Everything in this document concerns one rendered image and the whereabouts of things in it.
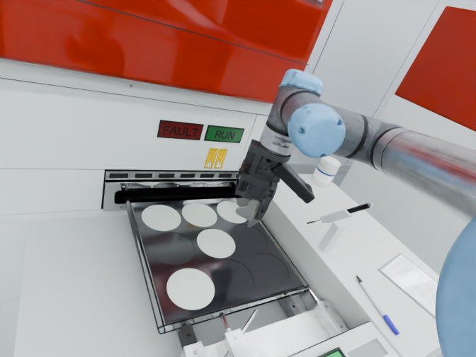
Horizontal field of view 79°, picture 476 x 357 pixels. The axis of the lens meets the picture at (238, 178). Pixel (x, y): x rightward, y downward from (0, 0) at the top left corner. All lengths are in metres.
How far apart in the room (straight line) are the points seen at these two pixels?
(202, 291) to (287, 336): 0.20
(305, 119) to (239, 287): 0.41
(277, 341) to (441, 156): 0.46
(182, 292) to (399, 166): 0.46
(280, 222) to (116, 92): 0.54
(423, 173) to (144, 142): 0.60
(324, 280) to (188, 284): 0.33
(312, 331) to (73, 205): 0.65
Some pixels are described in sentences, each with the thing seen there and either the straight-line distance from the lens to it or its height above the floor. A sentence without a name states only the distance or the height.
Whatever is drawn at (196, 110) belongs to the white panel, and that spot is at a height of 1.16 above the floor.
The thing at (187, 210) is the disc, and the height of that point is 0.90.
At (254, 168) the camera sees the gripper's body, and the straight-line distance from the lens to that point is 0.60.
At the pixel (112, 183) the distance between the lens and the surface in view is 0.80.
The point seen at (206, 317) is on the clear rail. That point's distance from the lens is 0.62.
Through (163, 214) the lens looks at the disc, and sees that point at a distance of 0.79.
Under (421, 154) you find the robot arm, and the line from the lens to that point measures 0.42.
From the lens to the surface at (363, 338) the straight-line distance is 0.67.
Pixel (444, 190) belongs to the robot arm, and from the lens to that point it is 0.39.
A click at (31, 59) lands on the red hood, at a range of 0.63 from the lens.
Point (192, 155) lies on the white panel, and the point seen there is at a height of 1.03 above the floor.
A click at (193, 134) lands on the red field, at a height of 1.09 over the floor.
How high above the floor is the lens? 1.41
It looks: 29 degrees down
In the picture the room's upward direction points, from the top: 20 degrees clockwise
